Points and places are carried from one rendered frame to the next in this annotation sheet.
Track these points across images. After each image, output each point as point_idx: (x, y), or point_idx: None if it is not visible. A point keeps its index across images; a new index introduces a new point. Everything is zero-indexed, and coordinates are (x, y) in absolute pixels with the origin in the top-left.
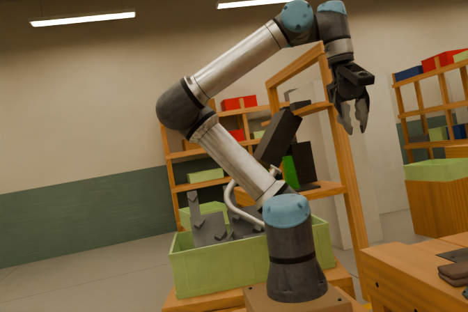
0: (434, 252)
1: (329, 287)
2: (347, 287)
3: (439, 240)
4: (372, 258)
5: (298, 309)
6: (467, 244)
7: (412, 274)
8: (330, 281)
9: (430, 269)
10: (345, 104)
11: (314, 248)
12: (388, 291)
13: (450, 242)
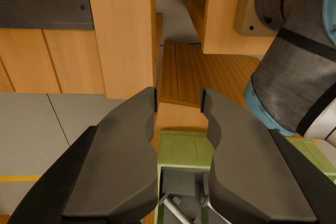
0: (84, 55)
1: None
2: (165, 97)
3: (63, 86)
4: (153, 71)
5: None
6: (41, 56)
7: None
8: (180, 104)
9: None
10: (263, 195)
11: None
12: (154, 37)
13: (54, 73)
